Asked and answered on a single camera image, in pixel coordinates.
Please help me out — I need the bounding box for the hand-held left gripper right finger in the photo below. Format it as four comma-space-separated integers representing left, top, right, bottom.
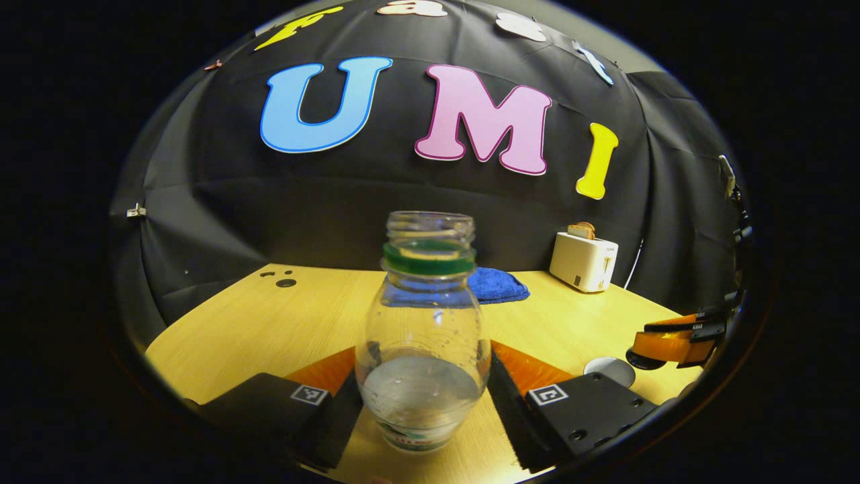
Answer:
486, 340, 658, 474

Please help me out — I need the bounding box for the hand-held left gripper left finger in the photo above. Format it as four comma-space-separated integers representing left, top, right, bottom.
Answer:
200, 346, 368, 471

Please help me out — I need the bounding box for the white teacup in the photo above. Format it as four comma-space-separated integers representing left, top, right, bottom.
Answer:
583, 356, 636, 389

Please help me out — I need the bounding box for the clear plastic water bottle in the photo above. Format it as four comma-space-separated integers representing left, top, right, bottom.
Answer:
355, 210, 492, 453

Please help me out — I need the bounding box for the white toaster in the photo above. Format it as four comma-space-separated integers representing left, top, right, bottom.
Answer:
549, 232, 619, 293

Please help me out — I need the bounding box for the blue towel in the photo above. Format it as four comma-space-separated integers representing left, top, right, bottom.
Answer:
467, 267, 531, 305

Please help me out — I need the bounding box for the black backdrop cloth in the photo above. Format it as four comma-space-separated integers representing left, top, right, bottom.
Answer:
107, 0, 750, 350

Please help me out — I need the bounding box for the white toaster cable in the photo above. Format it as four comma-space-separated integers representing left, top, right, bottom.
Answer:
623, 239, 644, 290

